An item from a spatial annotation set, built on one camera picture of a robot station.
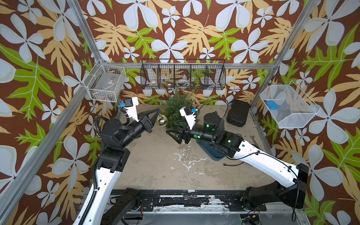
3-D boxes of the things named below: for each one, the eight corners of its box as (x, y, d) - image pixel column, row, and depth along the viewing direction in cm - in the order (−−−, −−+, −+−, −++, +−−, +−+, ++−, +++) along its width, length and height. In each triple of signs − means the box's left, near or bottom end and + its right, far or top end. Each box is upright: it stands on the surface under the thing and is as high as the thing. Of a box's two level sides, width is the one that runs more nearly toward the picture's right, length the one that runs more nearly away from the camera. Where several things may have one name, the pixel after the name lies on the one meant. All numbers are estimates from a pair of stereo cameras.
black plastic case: (225, 122, 111) (227, 118, 107) (231, 102, 126) (233, 97, 122) (243, 128, 107) (246, 124, 103) (247, 106, 122) (250, 102, 118)
